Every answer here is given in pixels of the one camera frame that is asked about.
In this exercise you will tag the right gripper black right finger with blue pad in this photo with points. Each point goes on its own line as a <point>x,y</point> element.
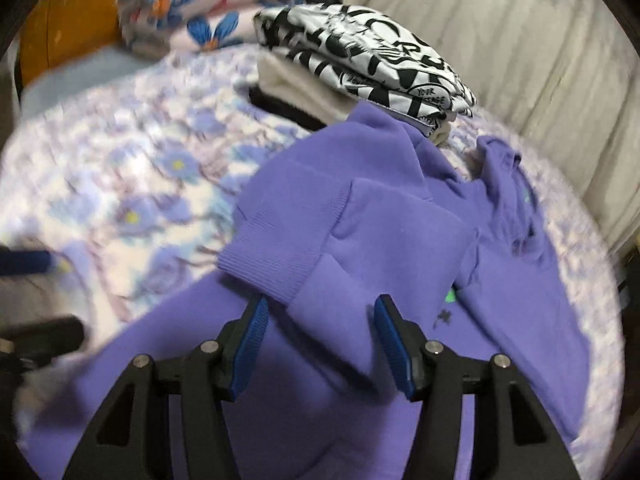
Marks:
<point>402,347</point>

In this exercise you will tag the black white patterned folded garment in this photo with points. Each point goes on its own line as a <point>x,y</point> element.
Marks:
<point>364,42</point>

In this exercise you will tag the purple hoodie sweatshirt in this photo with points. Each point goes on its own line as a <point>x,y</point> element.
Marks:
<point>359,209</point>

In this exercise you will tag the purple cat print fleece blanket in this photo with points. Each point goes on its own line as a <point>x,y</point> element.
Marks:
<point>130,186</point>

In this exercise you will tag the white pleated curtain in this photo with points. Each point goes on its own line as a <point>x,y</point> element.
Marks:
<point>560,73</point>

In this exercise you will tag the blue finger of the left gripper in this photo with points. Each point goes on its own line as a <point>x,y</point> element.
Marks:
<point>15,262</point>

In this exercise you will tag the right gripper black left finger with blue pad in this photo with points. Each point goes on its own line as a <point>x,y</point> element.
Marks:
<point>240,342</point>

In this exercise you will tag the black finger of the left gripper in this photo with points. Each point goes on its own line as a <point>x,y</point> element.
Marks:
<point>39,343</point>

